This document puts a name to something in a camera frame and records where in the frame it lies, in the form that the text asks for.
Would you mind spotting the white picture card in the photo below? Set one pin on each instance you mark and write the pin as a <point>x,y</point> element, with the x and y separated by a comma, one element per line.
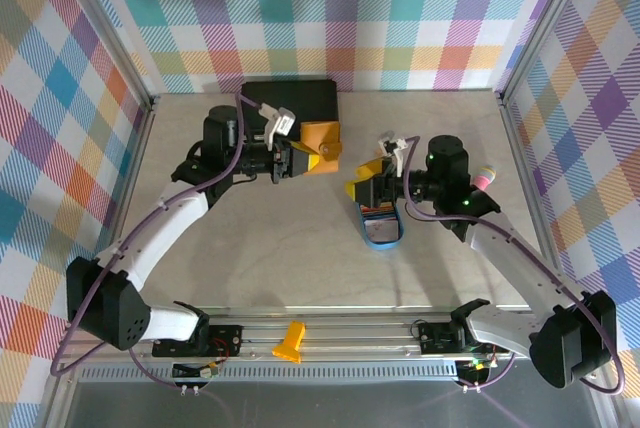
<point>382,229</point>

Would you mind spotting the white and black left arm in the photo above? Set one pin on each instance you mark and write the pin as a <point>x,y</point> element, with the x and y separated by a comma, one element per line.
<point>172,225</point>

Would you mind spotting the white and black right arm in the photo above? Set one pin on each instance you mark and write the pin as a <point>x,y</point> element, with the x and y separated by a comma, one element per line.
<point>520,258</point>

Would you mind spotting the blue oval card tray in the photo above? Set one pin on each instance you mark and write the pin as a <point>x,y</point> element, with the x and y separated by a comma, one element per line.
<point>382,246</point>

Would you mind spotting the pink toy microphone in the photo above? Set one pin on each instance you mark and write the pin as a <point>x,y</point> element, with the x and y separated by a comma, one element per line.
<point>485,177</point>

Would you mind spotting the black hard case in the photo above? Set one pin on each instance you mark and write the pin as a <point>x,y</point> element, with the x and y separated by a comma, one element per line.
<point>300,98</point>

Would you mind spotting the perforated metal strip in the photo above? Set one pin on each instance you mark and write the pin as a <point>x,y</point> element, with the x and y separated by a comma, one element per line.
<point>325,374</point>

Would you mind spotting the small circuit board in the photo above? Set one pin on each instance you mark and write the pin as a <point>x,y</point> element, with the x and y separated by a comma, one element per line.
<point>200,372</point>
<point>475,368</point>

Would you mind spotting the grey metal sheet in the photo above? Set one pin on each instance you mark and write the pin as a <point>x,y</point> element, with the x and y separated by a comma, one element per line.
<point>325,405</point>

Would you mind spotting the aluminium table side rail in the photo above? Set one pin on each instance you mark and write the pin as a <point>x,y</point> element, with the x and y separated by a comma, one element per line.
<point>532,198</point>
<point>132,173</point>

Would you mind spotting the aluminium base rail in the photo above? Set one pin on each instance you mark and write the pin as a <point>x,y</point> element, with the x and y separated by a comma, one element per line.
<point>350,338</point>

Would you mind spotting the aluminium frame post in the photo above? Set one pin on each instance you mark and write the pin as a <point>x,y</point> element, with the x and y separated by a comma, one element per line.
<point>545,23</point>
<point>112,33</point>

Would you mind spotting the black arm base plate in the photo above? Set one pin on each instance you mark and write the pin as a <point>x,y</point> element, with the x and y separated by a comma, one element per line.
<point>432,338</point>
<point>225,340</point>

